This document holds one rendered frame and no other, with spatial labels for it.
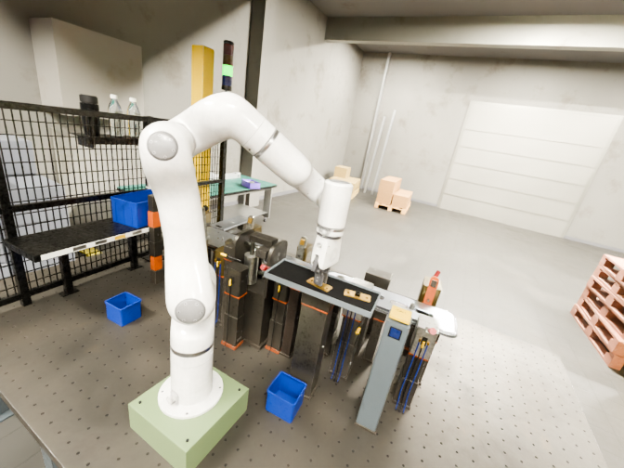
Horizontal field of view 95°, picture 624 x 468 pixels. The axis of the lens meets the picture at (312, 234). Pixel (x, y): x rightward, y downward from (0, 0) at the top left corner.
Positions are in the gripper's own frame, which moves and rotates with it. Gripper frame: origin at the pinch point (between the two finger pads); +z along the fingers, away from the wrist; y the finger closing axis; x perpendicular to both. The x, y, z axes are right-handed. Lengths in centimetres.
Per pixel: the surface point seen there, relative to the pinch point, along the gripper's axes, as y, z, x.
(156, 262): -1, 35, 99
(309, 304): -2.8, 9.2, 0.8
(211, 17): 226, -166, 370
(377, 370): 2.5, 23.1, -24.7
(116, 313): -29, 43, 79
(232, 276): -4.9, 13.7, 35.7
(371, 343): 32, 39, -13
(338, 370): 15.6, 45.5, -7.5
